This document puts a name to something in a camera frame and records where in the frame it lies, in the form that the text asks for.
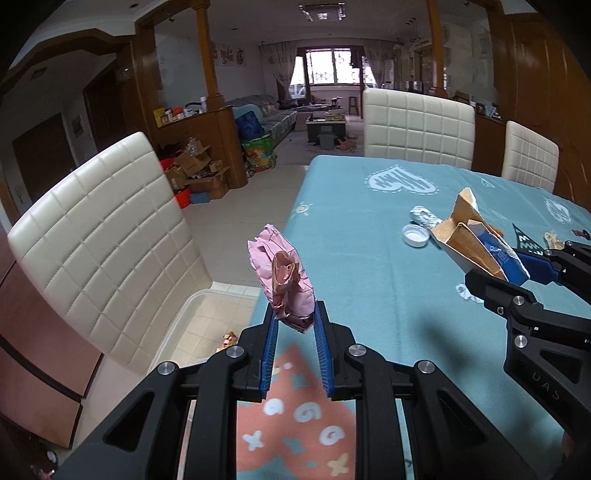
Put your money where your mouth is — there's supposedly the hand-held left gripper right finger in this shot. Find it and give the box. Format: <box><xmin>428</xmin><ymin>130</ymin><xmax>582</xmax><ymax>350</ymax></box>
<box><xmin>314</xmin><ymin>300</ymin><xmax>548</xmax><ymax>480</ymax></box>

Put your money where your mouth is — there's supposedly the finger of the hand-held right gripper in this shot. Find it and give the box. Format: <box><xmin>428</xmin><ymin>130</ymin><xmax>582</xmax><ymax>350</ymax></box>
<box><xmin>465</xmin><ymin>269</ymin><xmax>544</xmax><ymax>319</ymax></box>
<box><xmin>519</xmin><ymin>241</ymin><xmax>591</xmax><ymax>305</ymax></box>

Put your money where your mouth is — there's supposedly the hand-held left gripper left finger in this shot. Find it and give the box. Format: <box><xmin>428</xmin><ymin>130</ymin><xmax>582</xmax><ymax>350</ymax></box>
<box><xmin>60</xmin><ymin>302</ymin><xmax>279</xmax><ymax>480</ymax></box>

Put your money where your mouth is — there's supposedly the torn brown blue carton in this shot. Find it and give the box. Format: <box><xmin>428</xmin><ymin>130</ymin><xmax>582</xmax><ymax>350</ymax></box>
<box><xmin>429</xmin><ymin>187</ymin><xmax>531</xmax><ymax>285</ymax></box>

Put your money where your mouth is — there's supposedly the clear plastic bin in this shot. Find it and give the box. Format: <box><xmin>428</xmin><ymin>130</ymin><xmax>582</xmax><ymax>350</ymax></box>
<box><xmin>150</xmin><ymin>286</ymin><xmax>260</xmax><ymax>371</ymax></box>

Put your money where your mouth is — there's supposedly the pink wrapper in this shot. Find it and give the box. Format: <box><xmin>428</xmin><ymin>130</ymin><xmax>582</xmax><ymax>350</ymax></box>
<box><xmin>248</xmin><ymin>224</ymin><xmax>317</xmax><ymax>332</ymax></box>

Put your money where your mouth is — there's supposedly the white plastic lid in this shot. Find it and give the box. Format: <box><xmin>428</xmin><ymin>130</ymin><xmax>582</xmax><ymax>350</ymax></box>
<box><xmin>402</xmin><ymin>224</ymin><xmax>430</xmax><ymax>248</ymax></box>

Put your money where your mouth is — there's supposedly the crushed silver foil pack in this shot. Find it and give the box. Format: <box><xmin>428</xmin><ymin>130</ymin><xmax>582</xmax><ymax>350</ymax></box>
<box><xmin>410</xmin><ymin>206</ymin><xmax>451</xmax><ymax>230</ymax></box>

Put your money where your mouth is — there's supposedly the white quilted chair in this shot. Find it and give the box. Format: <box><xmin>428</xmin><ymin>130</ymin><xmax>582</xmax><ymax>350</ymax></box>
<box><xmin>8</xmin><ymin>131</ymin><xmax>214</xmax><ymax>398</ymax></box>
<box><xmin>361</xmin><ymin>88</ymin><xmax>476</xmax><ymax>171</ymax></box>
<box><xmin>501</xmin><ymin>121</ymin><xmax>560</xmax><ymax>195</ymax></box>

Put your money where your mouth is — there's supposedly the wooden sideboard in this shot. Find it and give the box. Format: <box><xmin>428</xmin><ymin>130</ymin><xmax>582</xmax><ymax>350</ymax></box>
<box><xmin>473</xmin><ymin>102</ymin><xmax>507</xmax><ymax>177</ymax></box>

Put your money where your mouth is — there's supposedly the colourful printed bag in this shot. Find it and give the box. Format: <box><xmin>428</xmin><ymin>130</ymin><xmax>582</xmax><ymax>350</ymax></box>
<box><xmin>242</xmin><ymin>134</ymin><xmax>278</xmax><ymax>179</ymax></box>

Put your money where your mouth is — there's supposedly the pile of cardboard boxes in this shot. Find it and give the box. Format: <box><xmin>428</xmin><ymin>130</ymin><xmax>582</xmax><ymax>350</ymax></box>
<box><xmin>163</xmin><ymin>142</ymin><xmax>232</xmax><ymax>200</ymax></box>

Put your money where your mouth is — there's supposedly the wooden partition counter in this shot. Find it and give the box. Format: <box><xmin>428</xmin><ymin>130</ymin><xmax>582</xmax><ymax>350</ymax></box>
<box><xmin>152</xmin><ymin>104</ymin><xmax>249</xmax><ymax>191</ymax></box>

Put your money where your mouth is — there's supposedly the coffee table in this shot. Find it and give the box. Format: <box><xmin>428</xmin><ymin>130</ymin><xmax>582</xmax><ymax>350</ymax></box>
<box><xmin>305</xmin><ymin>111</ymin><xmax>348</xmax><ymax>142</ymax></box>

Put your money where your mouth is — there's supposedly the blue bag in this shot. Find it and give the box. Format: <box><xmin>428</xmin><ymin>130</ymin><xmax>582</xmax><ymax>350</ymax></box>
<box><xmin>235</xmin><ymin>111</ymin><xmax>264</xmax><ymax>142</ymax></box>

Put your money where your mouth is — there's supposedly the grey sofa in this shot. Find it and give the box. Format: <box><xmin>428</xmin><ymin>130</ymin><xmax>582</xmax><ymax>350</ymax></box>
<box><xmin>226</xmin><ymin>95</ymin><xmax>299</xmax><ymax>149</ymax></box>

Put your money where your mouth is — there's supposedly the patterned curtain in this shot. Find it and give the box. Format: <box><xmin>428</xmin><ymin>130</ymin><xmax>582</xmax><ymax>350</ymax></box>
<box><xmin>261</xmin><ymin>41</ymin><xmax>297</xmax><ymax>100</ymax></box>
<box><xmin>362</xmin><ymin>41</ymin><xmax>385</xmax><ymax>89</ymax></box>

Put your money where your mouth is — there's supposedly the window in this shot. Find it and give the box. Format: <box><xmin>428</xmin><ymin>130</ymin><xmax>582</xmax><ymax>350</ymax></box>
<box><xmin>290</xmin><ymin>47</ymin><xmax>365</xmax><ymax>100</ymax></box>

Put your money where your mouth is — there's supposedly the ceiling light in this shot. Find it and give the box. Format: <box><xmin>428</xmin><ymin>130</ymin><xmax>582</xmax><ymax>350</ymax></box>
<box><xmin>298</xmin><ymin>4</ymin><xmax>346</xmax><ymax>22</ymax></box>

